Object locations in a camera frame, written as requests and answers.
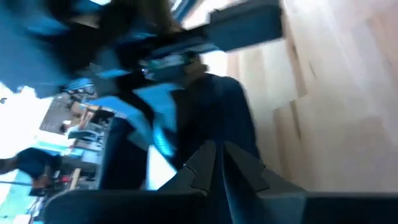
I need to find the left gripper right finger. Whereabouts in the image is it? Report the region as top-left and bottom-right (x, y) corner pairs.
(223, 141), (398, 224)

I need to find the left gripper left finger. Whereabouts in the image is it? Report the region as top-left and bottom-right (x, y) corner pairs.
(43, 139), (218, 224)

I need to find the person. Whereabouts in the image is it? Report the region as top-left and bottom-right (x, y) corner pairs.
(0, 147), (63, 189)

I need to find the navy blue backpack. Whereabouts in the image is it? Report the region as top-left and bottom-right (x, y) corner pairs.
(0, 0), (264, 224)

